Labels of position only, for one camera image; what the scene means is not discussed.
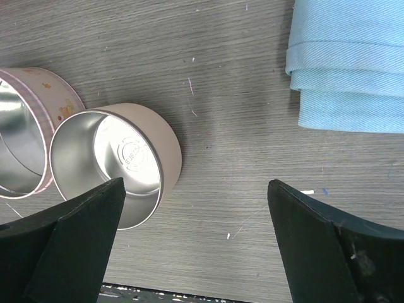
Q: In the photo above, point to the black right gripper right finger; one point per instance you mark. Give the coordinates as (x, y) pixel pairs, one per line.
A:
(330, 255)

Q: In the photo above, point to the tall pink lunch tin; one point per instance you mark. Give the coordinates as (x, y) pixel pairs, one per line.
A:
(34, 102)

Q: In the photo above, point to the short pink lunch tin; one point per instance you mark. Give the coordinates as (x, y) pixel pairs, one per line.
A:
(124, 140)

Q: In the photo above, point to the folded light blue cloth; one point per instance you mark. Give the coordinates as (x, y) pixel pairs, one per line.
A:
(345, 58)

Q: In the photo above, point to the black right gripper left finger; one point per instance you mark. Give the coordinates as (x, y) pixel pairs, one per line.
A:
(60, 254)

